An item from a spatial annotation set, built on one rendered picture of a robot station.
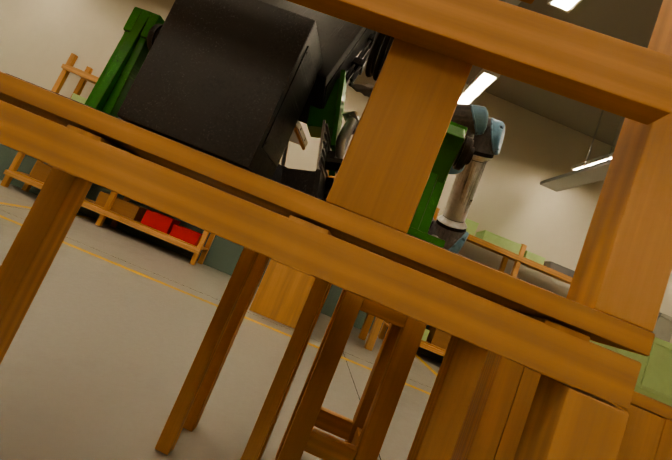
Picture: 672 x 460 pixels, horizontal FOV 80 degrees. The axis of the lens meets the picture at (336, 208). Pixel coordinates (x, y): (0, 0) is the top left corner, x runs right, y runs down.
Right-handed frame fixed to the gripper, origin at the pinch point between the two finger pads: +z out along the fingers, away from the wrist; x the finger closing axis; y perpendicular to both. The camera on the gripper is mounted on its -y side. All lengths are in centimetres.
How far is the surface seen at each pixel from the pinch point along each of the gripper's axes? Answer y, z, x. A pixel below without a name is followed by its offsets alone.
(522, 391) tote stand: -27, -61, -73
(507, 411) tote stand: -31, -57, -78
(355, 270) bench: -55, -7, -3
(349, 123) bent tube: -1.7, -0.3, -2.9
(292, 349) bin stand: -21, 12, -78
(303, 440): -39, 5, -103
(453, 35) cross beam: -31.8, -18.0, 27.3
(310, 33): -14.0, 8.1, 21.6
